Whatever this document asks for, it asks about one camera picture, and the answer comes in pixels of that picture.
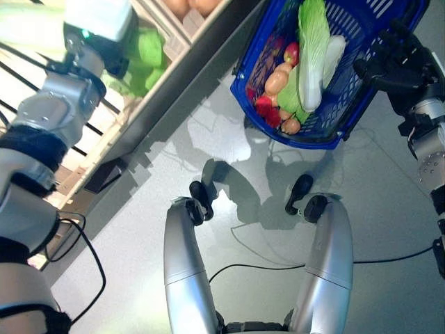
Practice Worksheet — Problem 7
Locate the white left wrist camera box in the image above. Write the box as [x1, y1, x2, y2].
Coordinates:
[63, 0, 135, 42]

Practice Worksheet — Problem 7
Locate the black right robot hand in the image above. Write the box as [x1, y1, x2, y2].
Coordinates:
[353, 19, 445, 113]

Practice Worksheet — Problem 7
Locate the orange brown vegetable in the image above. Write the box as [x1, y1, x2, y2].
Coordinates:
[280, 117, 302, 135]

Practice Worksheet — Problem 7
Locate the silver left robot leg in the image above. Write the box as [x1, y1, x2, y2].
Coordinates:
[163, 180, 223, 334]

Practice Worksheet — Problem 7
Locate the tan onion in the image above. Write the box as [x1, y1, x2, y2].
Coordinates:
[264, 62, 293, 97]

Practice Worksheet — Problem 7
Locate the red apple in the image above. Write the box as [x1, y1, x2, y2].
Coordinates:
[283, 42, 300, 65]

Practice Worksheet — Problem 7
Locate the napa cabbage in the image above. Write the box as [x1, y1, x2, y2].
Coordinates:
[0, 6, 69, 53]
[297, 0, 331, 112]
[276, 34, 348, 125]
[104, 26, 168, 98]

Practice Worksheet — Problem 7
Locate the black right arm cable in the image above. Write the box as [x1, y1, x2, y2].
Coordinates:
[207, 243, 444, 285]

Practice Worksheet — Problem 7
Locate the wooden tiered display shelf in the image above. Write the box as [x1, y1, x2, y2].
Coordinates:
[0, 0, 275, 272]

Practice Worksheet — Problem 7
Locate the black robot waist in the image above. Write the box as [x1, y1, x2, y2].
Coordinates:
[215, 311, 296, 334]

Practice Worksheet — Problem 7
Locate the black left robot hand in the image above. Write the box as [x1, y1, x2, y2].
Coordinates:
[97, 36, 132, 80]

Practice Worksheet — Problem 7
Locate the dark purple eggplant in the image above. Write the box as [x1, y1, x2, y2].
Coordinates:
[248, 38, 279, 91]

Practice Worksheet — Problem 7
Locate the blue plastic shopping basket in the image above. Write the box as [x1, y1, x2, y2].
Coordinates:
[229, 0, 430, 150]

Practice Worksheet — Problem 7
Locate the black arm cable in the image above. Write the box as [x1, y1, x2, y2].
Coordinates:
[207, 243, 444, 285]
[44, 212, 107, 324]

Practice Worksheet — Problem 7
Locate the small red vegetable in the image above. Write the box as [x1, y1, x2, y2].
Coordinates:
[254, 95, 274, 111]
[264, 108, 282, 127]

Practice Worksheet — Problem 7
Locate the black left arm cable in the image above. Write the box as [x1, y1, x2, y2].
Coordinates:
[44, 212, 107, 324]

